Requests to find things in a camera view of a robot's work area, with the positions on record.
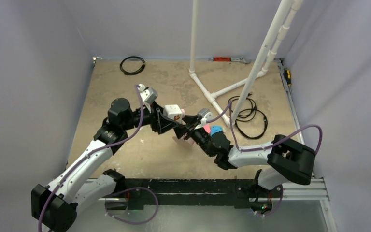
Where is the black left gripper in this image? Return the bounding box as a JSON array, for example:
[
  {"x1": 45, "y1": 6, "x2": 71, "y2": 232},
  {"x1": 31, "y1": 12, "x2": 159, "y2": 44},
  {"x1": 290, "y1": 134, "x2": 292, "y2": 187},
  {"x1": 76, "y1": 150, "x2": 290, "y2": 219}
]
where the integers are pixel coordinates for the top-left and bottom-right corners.
[{"x1": 121, "y1": 100, "x2": 178, "y2": 134}]

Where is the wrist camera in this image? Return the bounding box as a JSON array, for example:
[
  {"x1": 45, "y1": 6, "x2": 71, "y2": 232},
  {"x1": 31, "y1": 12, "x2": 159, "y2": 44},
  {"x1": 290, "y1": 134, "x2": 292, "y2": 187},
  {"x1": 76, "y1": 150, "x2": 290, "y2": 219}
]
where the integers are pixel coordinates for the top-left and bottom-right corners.
[
  {"x1": 137, "y1": 84, "x2": 158, "y2": 113},
  {"x1": 194, "y1": 108, "x2": 213, "y2": 130}
]

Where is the small black coiled cable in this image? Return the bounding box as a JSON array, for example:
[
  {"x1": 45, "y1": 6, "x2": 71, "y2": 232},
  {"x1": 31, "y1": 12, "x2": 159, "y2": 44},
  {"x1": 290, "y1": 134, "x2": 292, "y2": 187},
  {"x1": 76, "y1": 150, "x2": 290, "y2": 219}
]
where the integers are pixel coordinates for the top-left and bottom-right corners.
[{"x1": 119, "y1": 56, "x2": 146, "y2": 76}]

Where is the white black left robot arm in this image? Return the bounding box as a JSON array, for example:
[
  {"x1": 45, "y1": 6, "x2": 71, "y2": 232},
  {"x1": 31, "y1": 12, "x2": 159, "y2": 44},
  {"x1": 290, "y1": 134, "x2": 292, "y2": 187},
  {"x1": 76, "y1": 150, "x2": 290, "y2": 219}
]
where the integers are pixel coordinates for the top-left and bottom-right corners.
[{"x1": 31, "y1": 98, "x2": 185, "y2": 232}]

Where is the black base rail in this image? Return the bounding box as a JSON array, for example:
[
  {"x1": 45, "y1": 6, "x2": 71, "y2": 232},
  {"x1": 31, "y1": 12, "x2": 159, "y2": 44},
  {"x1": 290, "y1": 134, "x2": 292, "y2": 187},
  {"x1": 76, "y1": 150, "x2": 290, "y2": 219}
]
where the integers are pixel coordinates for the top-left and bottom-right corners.
[{"x1": 101, "y1": 169, "x2": 283, "y2": 211}]

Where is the white PVC pipe frame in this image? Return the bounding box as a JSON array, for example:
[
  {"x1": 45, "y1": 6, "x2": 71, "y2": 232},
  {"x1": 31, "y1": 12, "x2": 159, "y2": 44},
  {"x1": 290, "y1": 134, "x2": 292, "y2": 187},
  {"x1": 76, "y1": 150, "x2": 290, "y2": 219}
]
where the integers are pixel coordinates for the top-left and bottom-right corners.
[{"x1": 188, "y1": 0, "x2": 303, "y2": 128}]

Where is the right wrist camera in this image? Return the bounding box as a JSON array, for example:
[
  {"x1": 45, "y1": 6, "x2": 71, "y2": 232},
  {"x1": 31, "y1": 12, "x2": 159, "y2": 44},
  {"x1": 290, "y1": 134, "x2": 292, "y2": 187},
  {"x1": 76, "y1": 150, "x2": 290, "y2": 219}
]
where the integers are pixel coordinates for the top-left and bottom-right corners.
[{"x1": 194, "y1": 108, "x2": 213, "y2": 130}]

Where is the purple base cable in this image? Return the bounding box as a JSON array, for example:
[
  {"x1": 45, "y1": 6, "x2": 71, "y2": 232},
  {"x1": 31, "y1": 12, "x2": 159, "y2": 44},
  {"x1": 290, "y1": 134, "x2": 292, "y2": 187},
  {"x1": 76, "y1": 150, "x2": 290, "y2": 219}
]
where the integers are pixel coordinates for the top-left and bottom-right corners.
[
  {"x1": 252, "y1": 193, "x2": 285, "y2": 218},
  {"x1": 104, "y1": 188, "x2": 158, "y2": 225}
]

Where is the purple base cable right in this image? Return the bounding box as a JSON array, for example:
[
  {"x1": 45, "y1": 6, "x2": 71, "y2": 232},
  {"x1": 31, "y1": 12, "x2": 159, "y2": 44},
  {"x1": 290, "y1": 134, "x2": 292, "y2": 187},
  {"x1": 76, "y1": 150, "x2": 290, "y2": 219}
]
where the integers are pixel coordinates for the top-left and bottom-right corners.
[{"x1": 252, "y1": 193, "x2": 285, "y2": 218}]

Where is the blue plug adapter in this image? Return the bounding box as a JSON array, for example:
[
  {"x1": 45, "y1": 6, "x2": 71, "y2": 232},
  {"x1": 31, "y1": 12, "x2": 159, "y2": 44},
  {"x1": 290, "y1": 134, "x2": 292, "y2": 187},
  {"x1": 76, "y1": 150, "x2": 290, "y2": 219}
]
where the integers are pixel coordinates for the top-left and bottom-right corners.
[{"x1": 210, "y1": 126, "x2": 223, "y2": 135}]

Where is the pink plug adapter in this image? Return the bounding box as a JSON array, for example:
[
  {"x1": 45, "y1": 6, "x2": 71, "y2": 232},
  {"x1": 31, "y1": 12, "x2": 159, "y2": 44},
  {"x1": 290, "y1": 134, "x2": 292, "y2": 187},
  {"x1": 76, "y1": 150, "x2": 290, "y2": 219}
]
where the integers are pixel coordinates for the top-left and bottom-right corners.
[{"x1": 203, "y1": 124, "x2": 211, "y2": 134}]

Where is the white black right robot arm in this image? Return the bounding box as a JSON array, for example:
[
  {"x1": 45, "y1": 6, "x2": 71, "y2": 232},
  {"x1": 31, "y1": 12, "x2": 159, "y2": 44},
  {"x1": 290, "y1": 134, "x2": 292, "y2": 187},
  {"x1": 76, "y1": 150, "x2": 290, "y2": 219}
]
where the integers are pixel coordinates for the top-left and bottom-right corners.
[{"x1": 174, "y1": 116, "x2": 316, "y2": 197}]

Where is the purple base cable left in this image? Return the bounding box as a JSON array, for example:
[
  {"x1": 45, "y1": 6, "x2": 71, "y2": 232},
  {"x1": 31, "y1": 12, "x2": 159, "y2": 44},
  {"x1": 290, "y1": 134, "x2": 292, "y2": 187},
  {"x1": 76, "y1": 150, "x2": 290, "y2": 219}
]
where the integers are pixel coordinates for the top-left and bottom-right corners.
[{"x1": 104, "y1": 188, "x2": 158, "y2": 225}]

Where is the white cube power socket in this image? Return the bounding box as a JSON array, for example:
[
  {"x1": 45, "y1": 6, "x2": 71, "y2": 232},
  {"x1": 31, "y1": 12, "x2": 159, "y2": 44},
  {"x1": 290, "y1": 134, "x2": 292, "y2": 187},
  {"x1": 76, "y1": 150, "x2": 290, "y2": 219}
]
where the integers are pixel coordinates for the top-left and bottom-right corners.
[{"x1": 163, "y1": 104, "x2": 185, "y2": 122}]

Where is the red handled adjustable wrench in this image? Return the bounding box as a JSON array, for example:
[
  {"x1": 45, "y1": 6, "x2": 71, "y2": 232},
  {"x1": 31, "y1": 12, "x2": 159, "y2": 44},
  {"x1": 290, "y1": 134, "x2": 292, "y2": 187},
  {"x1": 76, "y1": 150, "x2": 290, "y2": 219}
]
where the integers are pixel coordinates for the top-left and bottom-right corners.
[{"x1": 209, "y1": 56, "x2": 251, "y2": 64}]

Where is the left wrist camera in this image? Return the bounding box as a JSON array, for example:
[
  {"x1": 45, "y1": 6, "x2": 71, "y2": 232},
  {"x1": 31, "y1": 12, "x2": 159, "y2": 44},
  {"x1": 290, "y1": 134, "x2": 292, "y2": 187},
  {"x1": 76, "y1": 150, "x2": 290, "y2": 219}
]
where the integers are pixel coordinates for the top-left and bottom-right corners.
[{"x1": 137, "y1": 84, "x2": 158, "y2": 113}]

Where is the yellow black screwdriver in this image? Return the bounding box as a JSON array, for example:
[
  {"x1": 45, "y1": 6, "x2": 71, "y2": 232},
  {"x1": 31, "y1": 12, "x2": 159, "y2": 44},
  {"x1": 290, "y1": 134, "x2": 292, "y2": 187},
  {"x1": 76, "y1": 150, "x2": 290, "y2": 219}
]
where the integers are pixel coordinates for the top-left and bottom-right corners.
[{"x1": 284, "y1": 69, "x2": 292, "y2": 87}]

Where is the large black coiled cable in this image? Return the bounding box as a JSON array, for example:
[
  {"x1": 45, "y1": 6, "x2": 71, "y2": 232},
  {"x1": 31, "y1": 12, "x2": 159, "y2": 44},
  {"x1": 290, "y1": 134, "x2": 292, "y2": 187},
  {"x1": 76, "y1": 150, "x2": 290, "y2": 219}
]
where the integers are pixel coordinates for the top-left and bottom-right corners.
[{"x1": 227, "y1": 93, "x2": 269, "y2": 140}]

